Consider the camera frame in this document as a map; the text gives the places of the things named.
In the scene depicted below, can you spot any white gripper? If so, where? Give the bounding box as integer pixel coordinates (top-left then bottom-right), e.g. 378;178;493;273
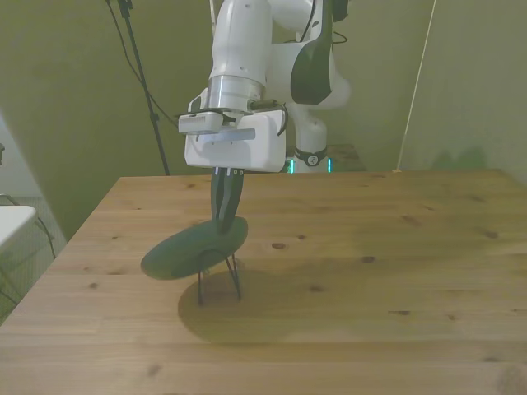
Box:
184;109;288;236

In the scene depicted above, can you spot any dark green plate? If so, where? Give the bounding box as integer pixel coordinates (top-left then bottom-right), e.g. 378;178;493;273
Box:
140;216;250;282

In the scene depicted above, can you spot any black tripod stand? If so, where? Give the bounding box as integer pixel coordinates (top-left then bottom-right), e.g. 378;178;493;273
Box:
105;0;171;177

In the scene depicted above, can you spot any white side table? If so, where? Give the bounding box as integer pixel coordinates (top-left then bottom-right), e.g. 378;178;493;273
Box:
0;204;37;252

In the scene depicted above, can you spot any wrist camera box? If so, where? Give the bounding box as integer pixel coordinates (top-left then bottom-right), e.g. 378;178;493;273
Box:
177;107;226;136

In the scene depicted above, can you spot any black wire plate rack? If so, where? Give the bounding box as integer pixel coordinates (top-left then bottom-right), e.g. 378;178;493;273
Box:
196;249;245;306

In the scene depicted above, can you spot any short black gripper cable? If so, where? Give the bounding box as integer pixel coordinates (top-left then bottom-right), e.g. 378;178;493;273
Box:
250;99;290;137

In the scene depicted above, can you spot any long black tripod cable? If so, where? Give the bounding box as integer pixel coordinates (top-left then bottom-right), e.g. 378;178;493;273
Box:
105;0;184;128

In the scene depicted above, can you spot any beige hanging rope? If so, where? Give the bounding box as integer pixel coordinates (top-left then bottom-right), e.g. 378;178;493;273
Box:
394;0;437;173

